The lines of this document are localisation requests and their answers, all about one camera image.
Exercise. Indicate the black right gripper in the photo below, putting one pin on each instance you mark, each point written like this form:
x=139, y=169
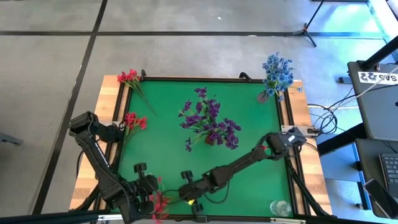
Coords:
x=196, y=189

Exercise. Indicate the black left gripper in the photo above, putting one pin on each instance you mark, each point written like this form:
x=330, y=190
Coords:
x=146, y=188

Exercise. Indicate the red artificial flower bunch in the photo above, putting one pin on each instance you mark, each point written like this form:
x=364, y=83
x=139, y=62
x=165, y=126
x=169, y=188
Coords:
x=128, y=76
x=161, y=203
x=135, y=121

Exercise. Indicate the red ribbed glass vase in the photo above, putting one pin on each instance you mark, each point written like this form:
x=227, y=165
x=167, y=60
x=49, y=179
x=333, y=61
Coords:
x=210, y=140

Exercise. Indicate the purple artificial flower bunch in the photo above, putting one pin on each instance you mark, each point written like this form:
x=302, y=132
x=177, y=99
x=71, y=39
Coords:
x=231, y=137
x=214, y=107

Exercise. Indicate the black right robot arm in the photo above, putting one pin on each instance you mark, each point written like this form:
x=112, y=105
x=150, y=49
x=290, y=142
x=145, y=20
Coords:
x=236, y=166

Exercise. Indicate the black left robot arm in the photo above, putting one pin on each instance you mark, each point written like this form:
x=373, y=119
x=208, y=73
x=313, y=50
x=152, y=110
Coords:
x=99, y=161

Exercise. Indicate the clear glass vase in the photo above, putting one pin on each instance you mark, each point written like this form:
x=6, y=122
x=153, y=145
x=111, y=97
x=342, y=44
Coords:
x=283, y=208

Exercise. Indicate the purple ribbed glass vase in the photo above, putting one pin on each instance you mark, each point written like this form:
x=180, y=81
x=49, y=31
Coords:
x=262, y=98

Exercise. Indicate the green table mat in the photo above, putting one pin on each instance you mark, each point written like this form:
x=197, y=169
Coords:
x=161, y=149

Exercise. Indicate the black crossbar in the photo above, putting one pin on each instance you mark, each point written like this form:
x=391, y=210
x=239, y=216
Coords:
x=46, y=217

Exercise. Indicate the grey furniture foot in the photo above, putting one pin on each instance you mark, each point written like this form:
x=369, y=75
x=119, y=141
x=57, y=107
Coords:
x=9, y=139

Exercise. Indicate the black laptop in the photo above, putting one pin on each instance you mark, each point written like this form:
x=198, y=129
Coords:
x=370, y=155

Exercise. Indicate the black smartphone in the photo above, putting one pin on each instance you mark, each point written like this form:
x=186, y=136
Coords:
x=377, y=196

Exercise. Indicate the black tripod stand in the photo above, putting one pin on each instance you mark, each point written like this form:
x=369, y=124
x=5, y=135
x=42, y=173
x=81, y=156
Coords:
x=306, y=31

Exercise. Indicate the grey computer case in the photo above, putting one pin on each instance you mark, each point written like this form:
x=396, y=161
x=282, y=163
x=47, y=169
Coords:
x=379, y=109

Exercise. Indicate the black pole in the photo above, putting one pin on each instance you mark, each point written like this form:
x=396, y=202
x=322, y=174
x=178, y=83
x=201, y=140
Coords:
x=381, y=53

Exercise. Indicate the silver frame bracket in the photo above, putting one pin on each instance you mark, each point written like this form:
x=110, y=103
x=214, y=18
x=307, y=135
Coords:
x=287, y=221
x=109, y=217

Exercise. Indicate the black aluminium table frame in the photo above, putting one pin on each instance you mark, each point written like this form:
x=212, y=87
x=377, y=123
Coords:
x=217, y=80

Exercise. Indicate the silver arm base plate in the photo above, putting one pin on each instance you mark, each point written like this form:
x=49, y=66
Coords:
x=306, y=130

